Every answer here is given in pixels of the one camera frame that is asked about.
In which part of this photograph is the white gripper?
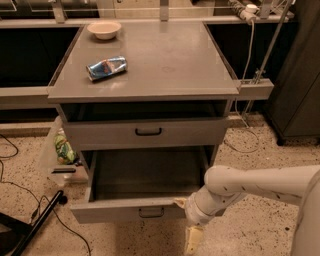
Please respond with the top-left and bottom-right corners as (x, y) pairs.
(174, 194), (214, 256)

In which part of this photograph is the grey drawer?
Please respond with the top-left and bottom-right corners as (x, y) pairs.
(63, 118), (228, 151)
(71, 146), (210, 223)

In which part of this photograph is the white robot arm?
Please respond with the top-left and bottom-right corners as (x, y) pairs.
(174, 165), (320, 256)

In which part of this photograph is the grey top drawer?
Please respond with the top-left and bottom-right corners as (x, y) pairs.
(63, 118), (228, 151)

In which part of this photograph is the grey drawer cabinet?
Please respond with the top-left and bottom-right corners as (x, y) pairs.
(47, 20), (240, 201)

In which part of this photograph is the green snack bag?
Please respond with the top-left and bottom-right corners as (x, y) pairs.
(54, 129), (76, 165)

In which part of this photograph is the clear plastic bin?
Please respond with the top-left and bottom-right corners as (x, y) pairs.
(38, 117), (88, 186)

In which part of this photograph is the black chair base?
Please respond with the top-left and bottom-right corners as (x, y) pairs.
(0, 190), (67, 256)

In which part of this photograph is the white bowl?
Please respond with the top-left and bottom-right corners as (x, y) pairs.
(87, 21), (121, 40)

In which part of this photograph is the grey metal frame rail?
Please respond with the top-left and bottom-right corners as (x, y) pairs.
(0, 79), (274, 110)

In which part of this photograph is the black floor cable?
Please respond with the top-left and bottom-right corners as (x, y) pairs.
(0, 133), (92, 256)

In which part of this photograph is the white hanging cable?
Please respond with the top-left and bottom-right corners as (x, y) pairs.
(223, 19), (261, 155)

